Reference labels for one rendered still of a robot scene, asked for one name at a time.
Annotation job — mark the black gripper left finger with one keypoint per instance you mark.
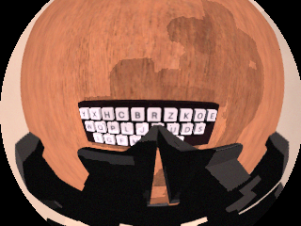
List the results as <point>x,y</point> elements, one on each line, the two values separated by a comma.
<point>136,163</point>

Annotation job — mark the black keyboard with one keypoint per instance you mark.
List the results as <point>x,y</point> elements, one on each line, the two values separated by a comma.
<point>124,122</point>

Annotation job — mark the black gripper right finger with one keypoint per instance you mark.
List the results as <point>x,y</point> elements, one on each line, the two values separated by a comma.
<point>180,160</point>

